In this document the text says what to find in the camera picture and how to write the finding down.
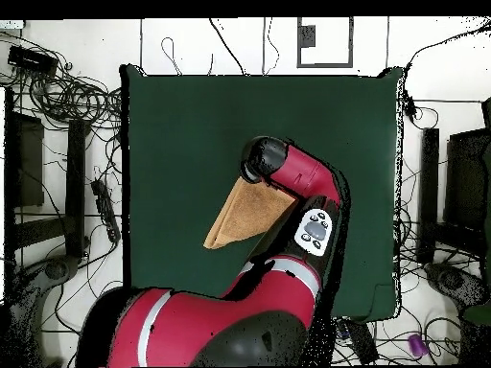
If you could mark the black rectangular box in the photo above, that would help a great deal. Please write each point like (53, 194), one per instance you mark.
(32, 59)

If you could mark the dark flat panel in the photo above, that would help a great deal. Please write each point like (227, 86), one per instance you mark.
(30, 161)
(466, 176)

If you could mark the purple object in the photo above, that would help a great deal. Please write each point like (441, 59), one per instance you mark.
(417, 345)

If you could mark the black device box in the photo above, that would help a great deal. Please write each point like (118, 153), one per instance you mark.
(360, 341)

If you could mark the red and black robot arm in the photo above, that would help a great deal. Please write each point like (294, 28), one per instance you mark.
(199, 326)

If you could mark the tan terry towel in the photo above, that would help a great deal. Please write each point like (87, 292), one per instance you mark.
(249, 214)

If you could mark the small grey square plate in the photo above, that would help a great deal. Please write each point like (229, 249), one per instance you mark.
(307, 36)

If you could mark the grey stand foot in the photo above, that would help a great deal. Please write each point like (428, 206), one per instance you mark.
(57, 268)
(452, 281)

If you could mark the black power strip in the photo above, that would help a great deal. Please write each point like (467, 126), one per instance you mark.
(105, 211)

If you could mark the dark green table cloth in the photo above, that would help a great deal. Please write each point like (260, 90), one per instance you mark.
(191, 115)

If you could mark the green object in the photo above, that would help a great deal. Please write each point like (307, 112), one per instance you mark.
(477, 315)

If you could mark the grey rectangular floor frame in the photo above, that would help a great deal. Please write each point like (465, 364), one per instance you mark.
(350, 42)

